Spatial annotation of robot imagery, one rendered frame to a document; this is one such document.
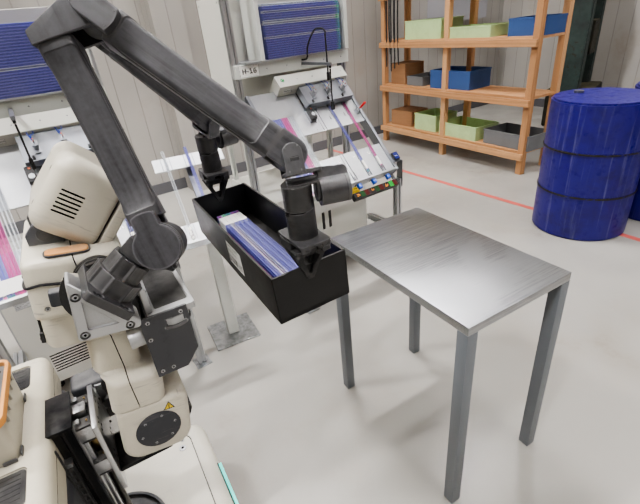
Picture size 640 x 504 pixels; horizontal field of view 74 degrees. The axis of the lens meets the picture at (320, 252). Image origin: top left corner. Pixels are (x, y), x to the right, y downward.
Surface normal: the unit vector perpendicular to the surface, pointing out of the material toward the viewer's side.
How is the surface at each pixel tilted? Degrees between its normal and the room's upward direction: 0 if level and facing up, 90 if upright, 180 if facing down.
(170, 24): 90
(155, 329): 90
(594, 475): 0
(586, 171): 90
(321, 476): 0
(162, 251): 70
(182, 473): 0
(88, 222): 90
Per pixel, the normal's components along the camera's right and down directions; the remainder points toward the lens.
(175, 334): 0.51, 0.37
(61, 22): 0.20, 0.11
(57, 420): -0.09, -0.87
